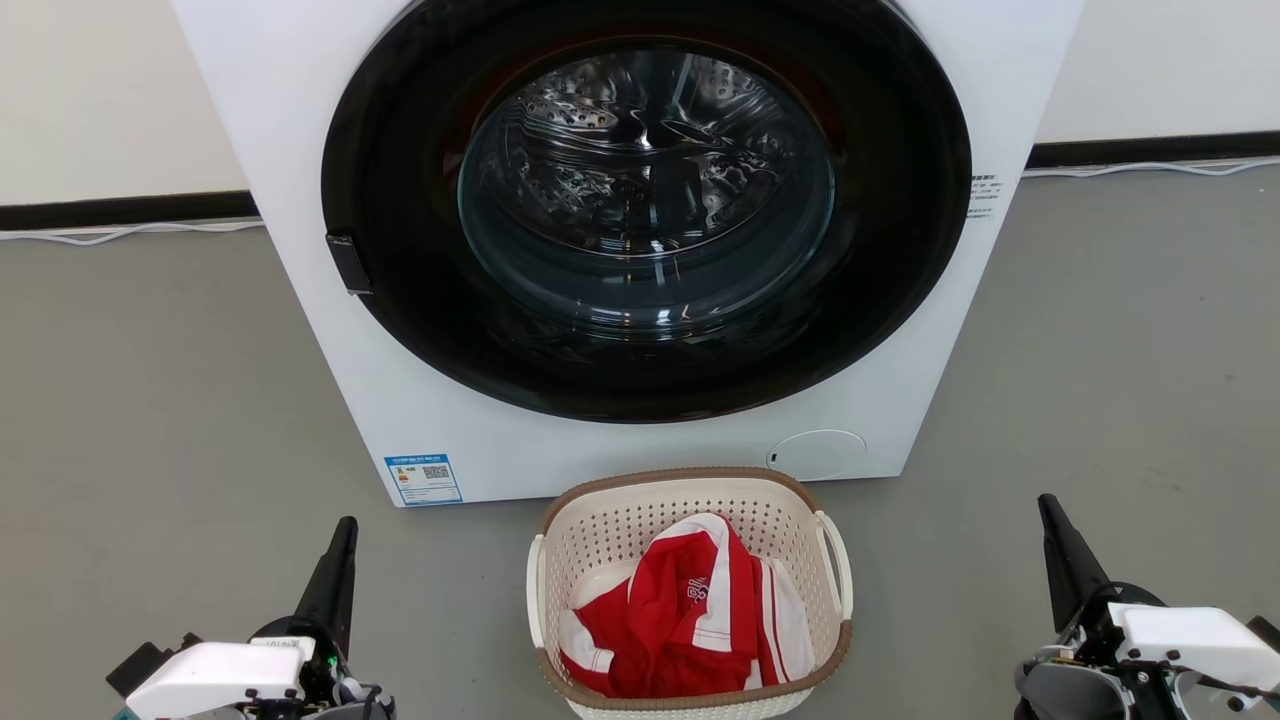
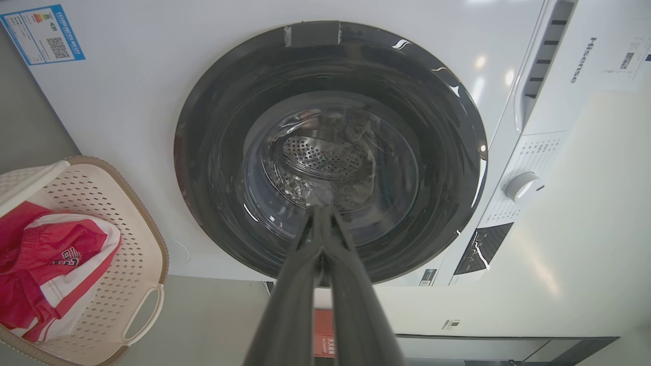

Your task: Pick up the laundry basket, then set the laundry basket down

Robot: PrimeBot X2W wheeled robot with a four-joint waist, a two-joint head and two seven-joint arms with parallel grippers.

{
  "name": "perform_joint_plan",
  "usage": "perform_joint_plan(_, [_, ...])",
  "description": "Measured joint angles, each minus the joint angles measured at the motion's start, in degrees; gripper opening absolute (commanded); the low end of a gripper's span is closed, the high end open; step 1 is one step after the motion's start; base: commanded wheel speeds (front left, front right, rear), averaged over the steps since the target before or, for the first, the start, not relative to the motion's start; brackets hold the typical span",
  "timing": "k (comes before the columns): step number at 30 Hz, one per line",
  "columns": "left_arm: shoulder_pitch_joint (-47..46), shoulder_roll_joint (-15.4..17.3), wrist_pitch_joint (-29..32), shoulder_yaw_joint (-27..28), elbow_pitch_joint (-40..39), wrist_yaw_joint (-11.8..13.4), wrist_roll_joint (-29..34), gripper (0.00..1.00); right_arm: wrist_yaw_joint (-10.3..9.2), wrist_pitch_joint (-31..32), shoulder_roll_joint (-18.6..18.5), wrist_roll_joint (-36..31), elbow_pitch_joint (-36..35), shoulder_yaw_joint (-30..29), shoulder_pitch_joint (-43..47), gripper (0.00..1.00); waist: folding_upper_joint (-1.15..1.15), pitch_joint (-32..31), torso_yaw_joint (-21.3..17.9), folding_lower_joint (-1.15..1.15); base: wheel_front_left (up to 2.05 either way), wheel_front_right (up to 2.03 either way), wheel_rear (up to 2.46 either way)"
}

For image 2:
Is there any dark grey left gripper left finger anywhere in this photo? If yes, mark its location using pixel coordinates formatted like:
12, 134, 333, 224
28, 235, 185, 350
243, 205, 325, 366

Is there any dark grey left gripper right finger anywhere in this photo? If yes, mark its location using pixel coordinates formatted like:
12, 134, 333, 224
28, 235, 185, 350
324, 205, 407, 366

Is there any cream perforated laundry basket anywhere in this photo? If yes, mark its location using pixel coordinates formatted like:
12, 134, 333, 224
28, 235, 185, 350
0, 156, 169, 366

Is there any red box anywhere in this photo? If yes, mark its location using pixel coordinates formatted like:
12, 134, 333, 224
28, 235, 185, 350
314, 309, 336, 359

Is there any round white filter cover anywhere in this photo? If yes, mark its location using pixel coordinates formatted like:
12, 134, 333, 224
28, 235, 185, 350
167, 237, 192, 266

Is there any black display panel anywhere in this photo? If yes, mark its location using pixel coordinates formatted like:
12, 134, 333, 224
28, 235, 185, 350
454, 222, 514, 276

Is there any round black washing machine door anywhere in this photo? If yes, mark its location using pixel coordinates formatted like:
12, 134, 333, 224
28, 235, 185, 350
174, 20, 489, 285

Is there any white round control knob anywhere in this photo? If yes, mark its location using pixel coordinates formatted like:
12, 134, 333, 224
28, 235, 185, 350
505, 172, 545, 203

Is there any white front-load washing machine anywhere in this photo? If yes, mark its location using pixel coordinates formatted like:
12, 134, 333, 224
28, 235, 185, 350
0, 0, 651, 288

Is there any red and white garment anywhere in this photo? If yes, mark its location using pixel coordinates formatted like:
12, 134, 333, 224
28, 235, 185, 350
0, 201, 122, 342

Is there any white detergent drawer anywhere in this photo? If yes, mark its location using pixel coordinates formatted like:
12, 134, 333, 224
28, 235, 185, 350
514, 0, 578, 134

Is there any blue energy label sticker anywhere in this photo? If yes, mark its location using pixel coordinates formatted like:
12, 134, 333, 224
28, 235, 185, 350
0, 4, 86, 66

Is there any white paper label sheet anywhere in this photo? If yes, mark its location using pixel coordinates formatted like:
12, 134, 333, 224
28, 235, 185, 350
600, 20, 651, 92

